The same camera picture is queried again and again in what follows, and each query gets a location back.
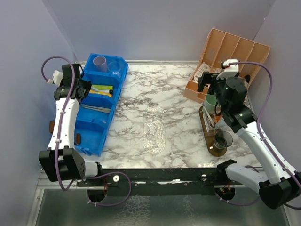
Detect green plastic cup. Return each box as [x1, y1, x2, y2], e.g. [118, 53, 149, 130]
[202, 94, 217, 114]

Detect white oval soap packet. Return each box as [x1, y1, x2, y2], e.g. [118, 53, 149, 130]
[193, 62, 210, 83]

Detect brown oval wooden tray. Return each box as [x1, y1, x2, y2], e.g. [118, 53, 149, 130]
[198, 106, 227, 157]

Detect dark blue plastic cup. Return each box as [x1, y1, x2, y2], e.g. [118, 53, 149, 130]
[210, 131, 233, 150]

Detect lilac plastic cup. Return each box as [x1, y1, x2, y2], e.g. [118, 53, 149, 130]
[93, 56, 107, 73]

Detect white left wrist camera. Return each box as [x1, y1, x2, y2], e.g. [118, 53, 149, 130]
[47, 70, 63, 87]

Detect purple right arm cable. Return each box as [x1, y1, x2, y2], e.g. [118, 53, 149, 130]
[215, 61, 301, 210]

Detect peach compartment organizer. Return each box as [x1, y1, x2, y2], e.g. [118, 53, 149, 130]
[183, 28, 270, 103]

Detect blue plastic bin organizer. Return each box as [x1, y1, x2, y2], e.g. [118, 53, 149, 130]
[75, 54, 128, 156]

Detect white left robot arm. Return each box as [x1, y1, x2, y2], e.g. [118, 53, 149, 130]
[39, 64, 104, 186]

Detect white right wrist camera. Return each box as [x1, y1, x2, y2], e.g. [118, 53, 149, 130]
[217, 59, 239, 79]

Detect brown lid clear box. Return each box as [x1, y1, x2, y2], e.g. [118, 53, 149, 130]
[49, 120, 81, 145]

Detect clear square toothbrush holder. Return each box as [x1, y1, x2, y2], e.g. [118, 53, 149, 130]
[203, 113, 228, 136]

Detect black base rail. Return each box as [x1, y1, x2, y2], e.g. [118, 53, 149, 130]
[77, 168, 235, 197]

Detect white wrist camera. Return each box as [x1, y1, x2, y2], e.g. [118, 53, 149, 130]
[47, 70, 63, 87]
[217, 59, 239, 79]

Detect clear plastic cup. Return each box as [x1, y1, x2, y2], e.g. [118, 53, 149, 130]
[108, 61, 121, 74]

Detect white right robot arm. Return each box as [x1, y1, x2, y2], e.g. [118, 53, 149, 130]
[198, 72, 301, 209]

